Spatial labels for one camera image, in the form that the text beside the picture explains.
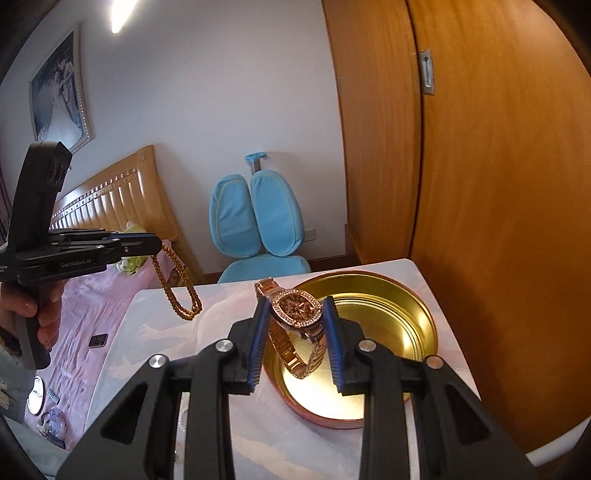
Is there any amber bead necklace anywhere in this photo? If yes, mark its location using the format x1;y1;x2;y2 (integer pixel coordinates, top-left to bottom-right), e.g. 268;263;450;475
150;244;205;322

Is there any rose gold wrist watch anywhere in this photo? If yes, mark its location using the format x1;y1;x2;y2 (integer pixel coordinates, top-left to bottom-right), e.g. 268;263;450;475
254;278;327;380

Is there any person's left hand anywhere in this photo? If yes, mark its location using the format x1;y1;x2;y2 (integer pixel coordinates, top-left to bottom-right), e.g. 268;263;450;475
1;281;66;350

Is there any green plush toy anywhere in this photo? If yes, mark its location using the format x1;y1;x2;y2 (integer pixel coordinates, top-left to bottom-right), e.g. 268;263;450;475
114;221;147;275

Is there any white printed table cloth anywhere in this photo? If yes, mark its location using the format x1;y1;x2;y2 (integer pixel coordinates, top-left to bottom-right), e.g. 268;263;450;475
85;257;578;480

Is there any pink bed sheet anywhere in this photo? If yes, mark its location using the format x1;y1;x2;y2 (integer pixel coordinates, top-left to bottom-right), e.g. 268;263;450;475
37;260;161;450

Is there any black phone on bed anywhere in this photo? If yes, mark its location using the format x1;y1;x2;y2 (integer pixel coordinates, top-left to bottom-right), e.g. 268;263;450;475
88;334;108;349

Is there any light blue chair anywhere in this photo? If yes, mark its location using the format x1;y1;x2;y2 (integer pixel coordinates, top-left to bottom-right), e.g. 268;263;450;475
208;152;311;283

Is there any round red gold tin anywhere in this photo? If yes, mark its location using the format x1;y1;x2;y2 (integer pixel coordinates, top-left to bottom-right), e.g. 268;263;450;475
263;270;438;430

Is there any framed wedding photo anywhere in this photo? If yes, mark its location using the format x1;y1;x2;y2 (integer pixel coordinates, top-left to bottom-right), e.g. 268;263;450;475
29;23;92;154

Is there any wooden wardrobe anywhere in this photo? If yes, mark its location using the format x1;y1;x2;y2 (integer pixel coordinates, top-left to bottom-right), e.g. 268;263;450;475
324;1;590;452

